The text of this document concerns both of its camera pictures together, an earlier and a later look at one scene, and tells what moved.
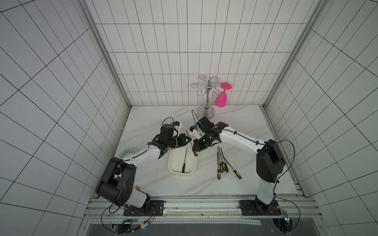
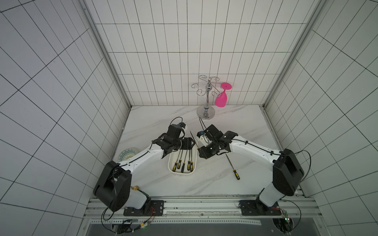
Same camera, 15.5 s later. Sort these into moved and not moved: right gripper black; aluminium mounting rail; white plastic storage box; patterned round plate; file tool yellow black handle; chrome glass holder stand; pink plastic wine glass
Moved: right gripper black; file tool yellow black handle
Not moved: aluminium mounting rail; patterned round plate; chrome glass holder stand; pink plastic wine glass; white plastic storage box
